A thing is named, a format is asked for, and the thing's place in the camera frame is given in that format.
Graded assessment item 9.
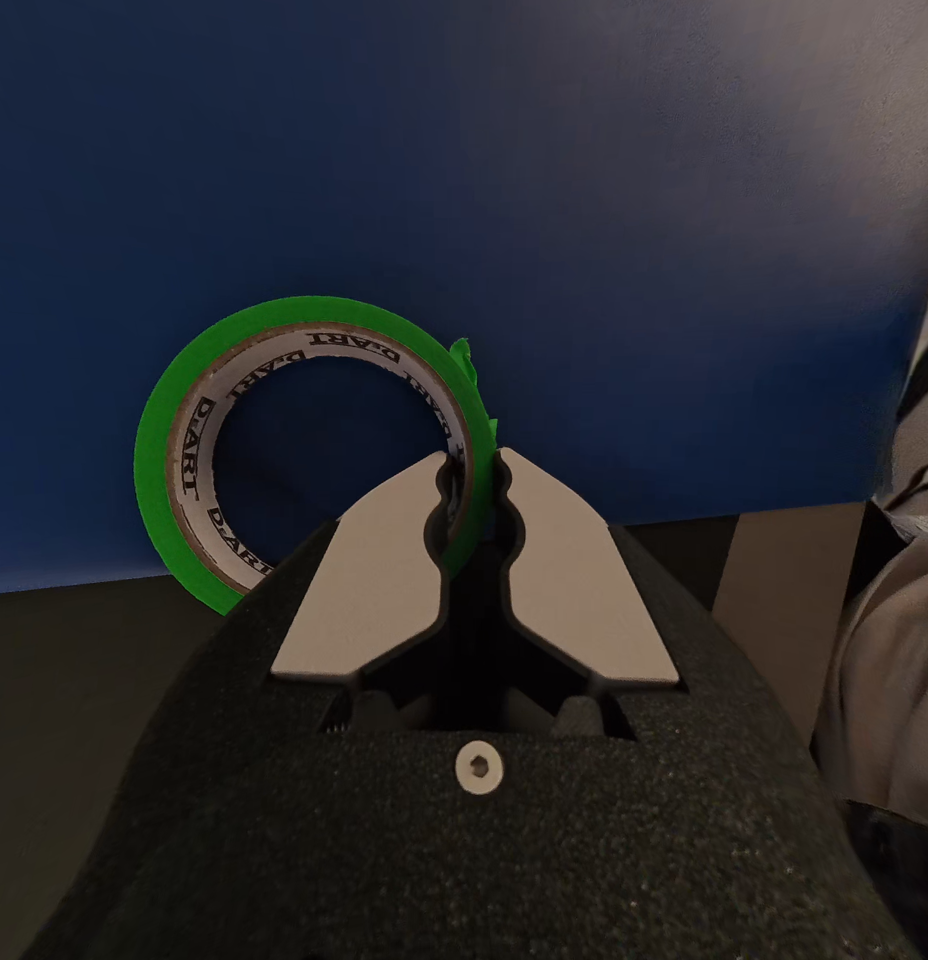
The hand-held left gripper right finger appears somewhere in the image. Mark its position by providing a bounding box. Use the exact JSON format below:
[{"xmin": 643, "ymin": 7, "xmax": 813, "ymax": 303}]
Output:
[{"xmin": 495, "ymin": 447, "xmax": 682, "ymax": 692}]

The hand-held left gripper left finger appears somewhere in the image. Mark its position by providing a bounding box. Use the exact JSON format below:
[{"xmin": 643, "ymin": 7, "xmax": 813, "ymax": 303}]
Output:
[{"xmin": 271, "ymin": 448, "xmax": 469, "ymax": 685}]

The green tape roll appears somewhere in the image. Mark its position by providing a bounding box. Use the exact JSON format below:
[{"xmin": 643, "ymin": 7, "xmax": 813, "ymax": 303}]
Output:
[{"xmin": 134, "ymin": 296, "xmax": 502, "ymax": 618}]

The wooden desk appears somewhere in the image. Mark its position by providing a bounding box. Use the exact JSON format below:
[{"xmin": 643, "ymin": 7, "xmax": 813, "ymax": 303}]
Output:
[{"xmin": 0, "ymin": 501, "xmax": 870, "ymax": 960}]

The blue desk mat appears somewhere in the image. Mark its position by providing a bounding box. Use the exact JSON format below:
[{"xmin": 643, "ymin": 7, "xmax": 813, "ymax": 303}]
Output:
[{"xmin": 0, "ymin": 0, "xmax": 928, "ymax": 597}]

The person's grey clothing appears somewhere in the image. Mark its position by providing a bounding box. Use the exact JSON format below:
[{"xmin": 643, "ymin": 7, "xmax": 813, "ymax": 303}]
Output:
[{"xmin": 809, "ymin": 225, "xmax": 928, "ymax": 826}]

